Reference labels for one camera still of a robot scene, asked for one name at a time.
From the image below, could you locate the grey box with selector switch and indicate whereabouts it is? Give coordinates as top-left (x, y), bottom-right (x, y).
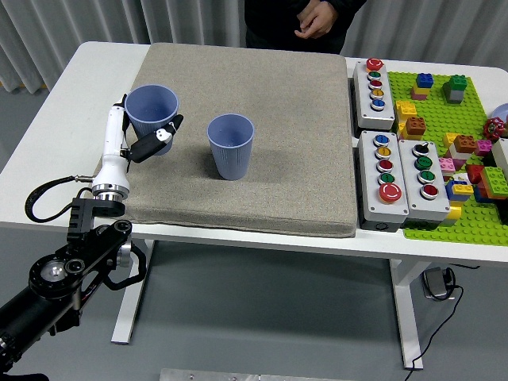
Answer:
top-left (396, 138), bottom-right (452, 230)

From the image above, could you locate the green toy brick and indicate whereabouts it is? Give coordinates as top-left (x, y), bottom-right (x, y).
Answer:
top-left (442, 75), bottom-right (469, 94)
top-left (479, 166), bottom-right (508, 199)

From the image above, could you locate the pale blue plate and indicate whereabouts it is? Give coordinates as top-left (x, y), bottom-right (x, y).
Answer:
top-left (491, 102), bottom-right (508, 126)

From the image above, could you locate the red toy brick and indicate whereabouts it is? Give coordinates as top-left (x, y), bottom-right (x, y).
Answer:
top-left (464, 164), bottom-right (486, 185)

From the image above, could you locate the green studded baseplate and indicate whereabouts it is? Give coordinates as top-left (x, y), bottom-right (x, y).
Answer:
top-left (387, 70), bottom-right (508, 247)

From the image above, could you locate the black power cable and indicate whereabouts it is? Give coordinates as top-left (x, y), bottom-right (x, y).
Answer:
top-left (408, 283), bottom-right (465, 371)

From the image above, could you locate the grey five-button control box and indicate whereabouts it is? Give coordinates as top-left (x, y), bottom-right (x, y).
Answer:
top-left (352, 58), bottom-right (397, 131)

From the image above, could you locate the person's hand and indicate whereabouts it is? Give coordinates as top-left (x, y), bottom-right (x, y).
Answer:
top-left (294, 0), bottom-right (338, 40)

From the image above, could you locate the blue ribbed plastic cup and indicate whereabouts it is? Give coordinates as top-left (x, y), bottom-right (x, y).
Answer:
top-left (124, 83), bottom-right (180, 156)
top-left (206, 114), bottom-right (255, 182)

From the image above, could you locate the white box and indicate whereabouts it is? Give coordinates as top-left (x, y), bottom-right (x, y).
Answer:
top-left (491, 137), bottom-right (508, 171)

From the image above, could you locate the orange toy brick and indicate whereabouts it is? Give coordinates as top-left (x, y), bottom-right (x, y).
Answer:
top-left (403, 116), bottom-right (428, 140)
top-left (452, 134), bottom-right (479, 155)

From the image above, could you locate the grey-brown fabric mat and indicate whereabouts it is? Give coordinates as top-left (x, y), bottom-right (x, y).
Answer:
top-left (90, 42), bottom-right (359, 239)

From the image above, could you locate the grey box with emergency stop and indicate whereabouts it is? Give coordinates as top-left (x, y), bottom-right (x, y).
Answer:
top-left (356, 129), bottom-right (410, 233)

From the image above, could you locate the grey power adapter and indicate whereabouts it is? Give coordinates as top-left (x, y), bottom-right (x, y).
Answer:
top-left (421, 266), bottom-right (456, 301)

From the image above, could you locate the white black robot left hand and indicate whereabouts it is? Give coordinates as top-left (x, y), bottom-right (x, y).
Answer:
top-left (93, 93), bottom-right (186, 188)

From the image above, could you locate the white table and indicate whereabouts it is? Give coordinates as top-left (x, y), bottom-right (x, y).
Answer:
top-left (0, 41), bottom-right (508, 371)

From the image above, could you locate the person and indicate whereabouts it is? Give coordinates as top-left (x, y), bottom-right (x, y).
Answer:
top-left (244, 0), bottom-right (368, 56)

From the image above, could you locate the red valve handwheel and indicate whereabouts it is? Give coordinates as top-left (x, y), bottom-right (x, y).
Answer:
top-left (483, 117), bottom-right (506, 140)

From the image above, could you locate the white pleated curtain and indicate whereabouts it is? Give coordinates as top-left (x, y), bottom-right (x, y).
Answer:
top-left (0, 0), bottom-right (508, 90)

